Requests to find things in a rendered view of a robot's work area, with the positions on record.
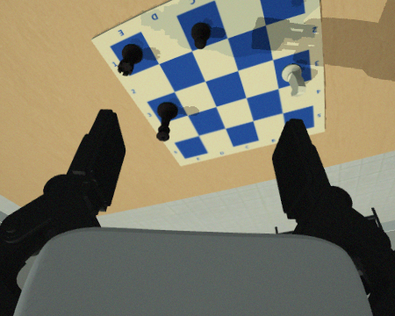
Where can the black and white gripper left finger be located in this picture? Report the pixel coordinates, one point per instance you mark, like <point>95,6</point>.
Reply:
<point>69,202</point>

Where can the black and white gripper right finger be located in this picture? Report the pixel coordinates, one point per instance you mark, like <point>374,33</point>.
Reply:
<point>326,212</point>

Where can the blue and cream chessboard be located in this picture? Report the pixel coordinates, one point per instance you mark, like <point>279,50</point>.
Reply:
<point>230,96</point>

